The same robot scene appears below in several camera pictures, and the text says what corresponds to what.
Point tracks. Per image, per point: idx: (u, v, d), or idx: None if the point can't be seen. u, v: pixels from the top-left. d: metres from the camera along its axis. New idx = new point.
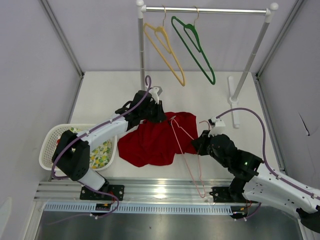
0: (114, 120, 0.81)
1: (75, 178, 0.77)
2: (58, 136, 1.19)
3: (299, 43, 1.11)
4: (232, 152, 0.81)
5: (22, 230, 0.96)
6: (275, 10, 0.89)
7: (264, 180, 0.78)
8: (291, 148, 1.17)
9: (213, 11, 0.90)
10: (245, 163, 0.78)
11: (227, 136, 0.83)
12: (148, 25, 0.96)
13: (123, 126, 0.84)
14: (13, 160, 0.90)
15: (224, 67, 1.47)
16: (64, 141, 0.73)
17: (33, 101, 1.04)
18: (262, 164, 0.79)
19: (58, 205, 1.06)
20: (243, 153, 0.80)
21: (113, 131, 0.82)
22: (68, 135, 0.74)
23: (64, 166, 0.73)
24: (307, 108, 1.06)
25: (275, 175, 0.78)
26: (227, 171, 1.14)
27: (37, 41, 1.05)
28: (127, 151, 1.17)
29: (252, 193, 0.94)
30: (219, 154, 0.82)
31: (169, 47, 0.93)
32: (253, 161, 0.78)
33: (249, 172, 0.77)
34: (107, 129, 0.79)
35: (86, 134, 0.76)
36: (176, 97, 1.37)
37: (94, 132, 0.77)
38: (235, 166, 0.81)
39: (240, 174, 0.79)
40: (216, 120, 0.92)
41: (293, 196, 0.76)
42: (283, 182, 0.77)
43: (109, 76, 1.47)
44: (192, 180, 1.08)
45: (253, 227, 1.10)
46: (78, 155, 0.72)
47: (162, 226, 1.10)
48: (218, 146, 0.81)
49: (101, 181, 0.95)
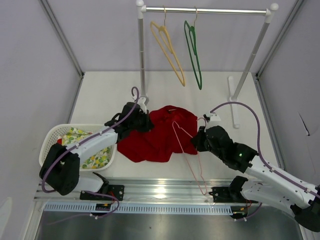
0: (104, 133, 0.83)
1: (64, 192, 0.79)
2: (58, 136, 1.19)
3: (299, 43, 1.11)
4: (226, 143, 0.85)
5: (22, 231, 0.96)
6: (275, 10, 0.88)
7: (258, 172, 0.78)
8: (291, 147, 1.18)
9: (214, 11, 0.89)
10: (240, 154, 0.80)
11: (221, 128, 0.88)
12: (154, 25, 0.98)
13: (112, 138, 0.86)
14: (13, 160, 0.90)
15: (224, 67, 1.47)
16: (53, 154, 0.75)
17: (33, 101, 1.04)
18: (257, 156, 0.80)
19: (58, 205, 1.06)
20: (239, 145, 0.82)
21: (102, 143, 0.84)
22: (57, 149, 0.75)
23: (54, 179, 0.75)
24: (307, 108, 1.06)
25: (269, 168, 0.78)
26: (227, 170, 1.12)
27: (37, 41, 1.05)
28: (128, 148, 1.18)
29: (250, 191, 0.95)
30: (214, 145, 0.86)
31: (171, 47, 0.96)
32: (248, 154, 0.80)
33: (242, 164, 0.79)
34: (96, 142, 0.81)
35: (76, 147, 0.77)
36: (176, 97, 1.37)
37: (84, 145, 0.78)
38: (229, 157, 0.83)
39: (234, 165, 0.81)
40: (210, 115, 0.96)
41: (286, 190, 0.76)
42: (276, 174, 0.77)
43: (109, 76, 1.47)
44: (195, 180, 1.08)
45: (253, 227, 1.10)
46: (67, 168, 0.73)
47: (162, 226, 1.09)
48: (212, 136, 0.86)
49: (99, 183, 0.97)
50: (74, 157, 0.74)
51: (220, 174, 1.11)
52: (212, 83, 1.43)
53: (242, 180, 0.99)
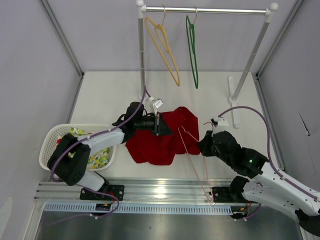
0: (112, 130, 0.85)
1: (71, 183, 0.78)
2: (58, 136, 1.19)
3: (299, 43, 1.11)
4: (234, 149, 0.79)
5: (22, 231, 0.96)
6: (276, 10, 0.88)
7: (268, 179, 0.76)
8: (291, 148, 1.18)
9: (214, 11, 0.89)
10: (250, 160, 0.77)
11: (228, 132, 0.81)
12: (149, 20, 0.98)
13: (119, 137, 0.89)
14: (13, 160, 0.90)
15: (224, 67, 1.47)
16: (64, 143, 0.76)
17: (33, 101, 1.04)
18: (266, 163, 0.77)
19: (58, 205, 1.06)
20: (247, 150, 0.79)
21: (110, 140, 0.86)
22: (68, 138, 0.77)
23: (62, 169, 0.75)
24: (307, 108, 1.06)
25: (280, 176, 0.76)
26: (227, 170, 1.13)
27: (37, 41, 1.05)
28: (135, 148, 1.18)
29: (252, 193, 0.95)
30: (222, 151, 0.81)
31: (167, 46, 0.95)
32: (258, 160, 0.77)
33: (253, 171, 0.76)
34: (105, 138, 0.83)
35: (86, 139, 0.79)
36: (176, 97, 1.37)
37: (94, 139, 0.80)
38: (238, 164, 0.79)
39: (243, 171, 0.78)
40: (218, 119, 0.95)
41: (296, 198, 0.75)
42: (287, 182, 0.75)
43: (109, 76, 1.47)
44: (198, 180, 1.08)
45: (253, 227, 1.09)
46: (79, 157, 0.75)
47: (162, 226, 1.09)
48: (220, 142, 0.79)
49: (100, 182, 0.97)
50: (85, 147, 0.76)
51: (220, 174, 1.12)
52: (212, 83, 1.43)
53: (242, 180, 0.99)
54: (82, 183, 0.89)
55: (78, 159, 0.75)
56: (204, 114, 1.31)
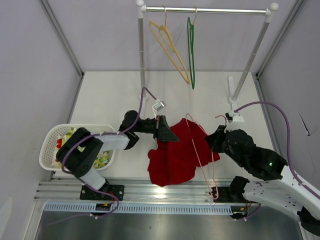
0: (120, 134, 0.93)
1: (78, 176, 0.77)
2: (58, 136, 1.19)
3: (299, 43, 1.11)
4: (250, 149, 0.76)
5: (22, 230, 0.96)
6: (276, 10, 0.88)
7: (287, 185, 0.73)
8: (291, 148, 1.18)
9: (213, 11, 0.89)
10: (270, 163, 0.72)
11: (244, 132, 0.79)
12: (153, 24, 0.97)
13: (124, 142, 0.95)
14: (13, 160, 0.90)
15: (224, 67, 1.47)
16: (78, 136, 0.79)
17: (33, 100, 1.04)
18: (285, 167, 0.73)
19: (58, 205, 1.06)
20: (264, 150, 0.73)
21: (117, 143, 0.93)
22: (82, 132, 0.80)
23: (71, 160, 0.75)
24: (308, 108, 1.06)
25: (299, 181, 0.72)
26: (227, 170, 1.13)
27: (37, 41, 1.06)
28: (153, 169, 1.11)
29: (252, 194, 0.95)
30: (235, 151, 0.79)
31: (173, 45, 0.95)
32: (277, 163, 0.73)
33: (271, 174, 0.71)
34: (114, 138, 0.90)
35: (99, 135, 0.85)
36: (176, 98, 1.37)
37: (106, 137, 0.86)
38: (254, 166, 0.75)
39: (260, 174, 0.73)
40: (234, 115, 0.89)
41: (311, 205, 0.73)
42: (305, 188, 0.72)
43: (109, 76, 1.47)
44: (201, 181, 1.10)
45: (253, 227, 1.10)
46: (92, 149, 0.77)
47: (162, 226, 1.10)
48: (235, 142, 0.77)
49: (101, 181, 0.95)
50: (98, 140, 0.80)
51: (220, 174, 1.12)
52: (212, 83, 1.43)
53: (242, 181, 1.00)
54: (86, 179, 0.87)
55: (91, 151, 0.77)
56: (204, 114, 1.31)
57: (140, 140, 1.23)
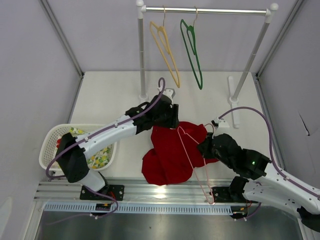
0: (120, 125, 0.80)
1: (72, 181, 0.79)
2: (58, 136, 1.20)
3: (299, 43, 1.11)
4: (235, 151, 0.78)
5: (22, 231, 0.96)
6: (276, 10, 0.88)
7: (272, 181, 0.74)
8: (291, 148, 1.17)
9: (214, 11, 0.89)
10: (253, 162, 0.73)
11: (228, 135, 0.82)
12: (153, 24, 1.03)
13: (131, 130, 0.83)
14: (13, 159, 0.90)
15: (224, 68, 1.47)
16: (63, 143, 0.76)
17: (33, 101, 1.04)
18: (269, 164, 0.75)
19: (58, 205, 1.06)
20: (248, 151, 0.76)
21: (118, 136, 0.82)
22: (68, 139, 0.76)
23: (61, 167, 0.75)
24: (307, 108, 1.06)
25: (283, 176, 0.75)
26: (227, 169, 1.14)
27: (37, 41, 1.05)
28: (150, 170, 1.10)
29: (252, 193, 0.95)
30: (223, 155, 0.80)
31: (168, 47, 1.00)
32: (260, 161, 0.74)
33: (256, 172, 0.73)
34: (110, 134, 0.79)
35: (84, 140, 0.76)
36: (176, 98, 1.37)
37: (94, 139, 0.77)
38: (241, 166, 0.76)
39: (246, 174, 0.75)
40: (219, 121, 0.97)
41: (299, 198, 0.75)
42: (291, 183, 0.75)
43: (109, 76, 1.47)
44: (197, 181, 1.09)
45: (252, 227, 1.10)
46: (74, 162, 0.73)
47: (162, 226, 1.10)
48: (220, 145, 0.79)
49: (101, 183, 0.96)
50: (80, 151, 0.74)
51: (220, 174, 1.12)
52: (212, 83, 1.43)
53: (241, 181, 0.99)
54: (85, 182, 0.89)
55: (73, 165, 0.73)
56: (204, 114, 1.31)
57: (141, 140, 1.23)
